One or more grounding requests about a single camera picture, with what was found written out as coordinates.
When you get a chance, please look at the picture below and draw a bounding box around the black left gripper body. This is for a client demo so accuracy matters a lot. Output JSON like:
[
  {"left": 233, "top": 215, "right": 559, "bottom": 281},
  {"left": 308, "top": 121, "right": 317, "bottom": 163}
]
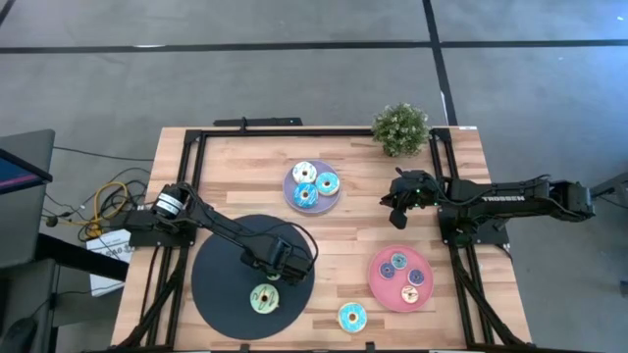
[{"left": 240, "top": 237, "right": 295, "bottom": 284}]

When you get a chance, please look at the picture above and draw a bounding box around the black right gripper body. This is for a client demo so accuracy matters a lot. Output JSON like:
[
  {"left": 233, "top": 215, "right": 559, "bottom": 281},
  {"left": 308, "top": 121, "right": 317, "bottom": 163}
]
[{"left": 390, "top": 169, "right": 441, "bottom": 230}]

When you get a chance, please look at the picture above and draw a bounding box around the large green frosted donut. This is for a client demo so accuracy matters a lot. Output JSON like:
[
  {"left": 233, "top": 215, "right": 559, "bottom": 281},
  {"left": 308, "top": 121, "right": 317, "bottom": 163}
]
[{"left": 249, "top": 282, "right": 282, "bottom": 315}]

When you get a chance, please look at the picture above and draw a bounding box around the large blue donut white drizzle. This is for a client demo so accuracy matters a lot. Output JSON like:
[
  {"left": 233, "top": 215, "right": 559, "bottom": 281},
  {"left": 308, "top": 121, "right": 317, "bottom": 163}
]
[{"left": 292, "top": 182, "right": 320, "bottom": 210}]

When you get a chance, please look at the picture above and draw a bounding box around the large light blue donut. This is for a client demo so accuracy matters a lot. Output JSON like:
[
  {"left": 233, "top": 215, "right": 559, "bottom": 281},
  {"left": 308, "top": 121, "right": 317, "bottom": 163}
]
[{"left": 314, "top": 171, "right": 341, "bottom": 197}]

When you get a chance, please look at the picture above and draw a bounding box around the large white frosted donut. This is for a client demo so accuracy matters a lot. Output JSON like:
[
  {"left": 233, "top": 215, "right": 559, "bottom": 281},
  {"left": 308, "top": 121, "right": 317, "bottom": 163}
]
[{"left": 291, "top": 161, "right": 318, "bottom": 186}]

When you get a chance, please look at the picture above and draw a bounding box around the large blue sprinkled donut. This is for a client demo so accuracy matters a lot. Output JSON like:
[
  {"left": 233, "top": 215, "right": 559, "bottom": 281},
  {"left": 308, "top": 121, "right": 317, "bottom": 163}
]
[{"left": 337, "top": 301, "right": 369, "bottom": 334}]

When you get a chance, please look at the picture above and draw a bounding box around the small potted green plant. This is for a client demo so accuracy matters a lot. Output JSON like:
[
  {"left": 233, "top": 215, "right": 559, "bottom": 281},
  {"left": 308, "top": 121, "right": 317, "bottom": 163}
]
[{"left": 371, "top": 101, "right": 432, "bottom": 159}]

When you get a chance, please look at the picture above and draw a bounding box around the purple round plate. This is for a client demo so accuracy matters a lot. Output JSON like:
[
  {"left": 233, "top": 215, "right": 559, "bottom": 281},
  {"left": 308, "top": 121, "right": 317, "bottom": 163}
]
[{"left": 283, "top": 159, "right": 343, "bottom": 216}]

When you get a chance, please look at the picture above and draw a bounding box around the round dark woven placemat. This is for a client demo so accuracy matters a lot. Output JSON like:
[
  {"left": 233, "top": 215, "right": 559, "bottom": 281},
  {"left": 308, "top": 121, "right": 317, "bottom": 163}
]
[{"left": 190, "top": 214, "right": 316, "bottom": 341}]

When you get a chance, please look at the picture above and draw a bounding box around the pink round plate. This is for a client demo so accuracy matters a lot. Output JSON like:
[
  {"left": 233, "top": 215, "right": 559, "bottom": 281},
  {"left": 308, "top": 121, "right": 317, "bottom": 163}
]
[{"left": 367, "top": 244, "right": 435, "bottom": 314}]

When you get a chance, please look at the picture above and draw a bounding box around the black mounting bar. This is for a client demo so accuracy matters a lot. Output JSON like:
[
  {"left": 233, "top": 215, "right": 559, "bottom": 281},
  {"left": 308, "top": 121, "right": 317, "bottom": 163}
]
[{"left": 213, "top": 116, "right": 304, "bottom": 127}]

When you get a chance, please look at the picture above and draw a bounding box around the white cardboard box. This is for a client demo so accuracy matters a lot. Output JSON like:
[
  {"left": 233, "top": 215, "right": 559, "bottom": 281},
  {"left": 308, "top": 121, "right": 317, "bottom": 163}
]
[{"left": 85, "top": 228, "right": 132, "bottom": 298}]

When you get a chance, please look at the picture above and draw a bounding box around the grey metal stand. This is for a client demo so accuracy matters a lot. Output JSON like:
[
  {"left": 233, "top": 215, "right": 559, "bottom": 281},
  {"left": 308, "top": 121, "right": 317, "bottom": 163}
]
[{"left": 581, "top": 171, "right": 628, "bottom": 201}]

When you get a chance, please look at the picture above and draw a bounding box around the dark framed computer screen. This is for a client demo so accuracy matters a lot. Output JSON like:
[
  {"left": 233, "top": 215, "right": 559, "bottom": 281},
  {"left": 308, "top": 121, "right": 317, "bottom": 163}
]
[{"left": 0, "top": 149, "right": 54, "bottom": 196}]

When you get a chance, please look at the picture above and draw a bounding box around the black computer mouse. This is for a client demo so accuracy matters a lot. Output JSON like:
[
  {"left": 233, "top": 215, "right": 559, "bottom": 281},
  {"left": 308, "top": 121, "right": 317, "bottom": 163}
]
[{"left": 0, "top": 316, "right": 39, "bottom": 353}]

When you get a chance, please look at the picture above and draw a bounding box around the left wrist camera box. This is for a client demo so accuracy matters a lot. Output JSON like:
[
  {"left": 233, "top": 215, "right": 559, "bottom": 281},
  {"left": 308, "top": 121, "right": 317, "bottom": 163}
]
[{"left": 291, "top": 244, "right": 315, "bottom": 280}]

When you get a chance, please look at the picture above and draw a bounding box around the black metal table frame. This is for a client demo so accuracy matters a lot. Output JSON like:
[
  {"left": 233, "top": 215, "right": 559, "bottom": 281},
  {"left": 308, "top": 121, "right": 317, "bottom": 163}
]
[{"left": 117, "top": 127, "right": 534, "bottom": 352}]

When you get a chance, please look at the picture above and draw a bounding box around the yellow cable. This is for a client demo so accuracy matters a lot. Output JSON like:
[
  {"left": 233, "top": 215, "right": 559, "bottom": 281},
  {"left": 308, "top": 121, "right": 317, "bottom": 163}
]
[{"left": 63, "top": 180, "right": 130, "bottom": 240}]

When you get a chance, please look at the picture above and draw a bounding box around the thin black floor cable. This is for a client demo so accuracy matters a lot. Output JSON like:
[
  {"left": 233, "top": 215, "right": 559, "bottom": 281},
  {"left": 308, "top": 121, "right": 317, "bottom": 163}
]
[{"left": 52, "top": 145, "right": 156, "bottom": 163}]

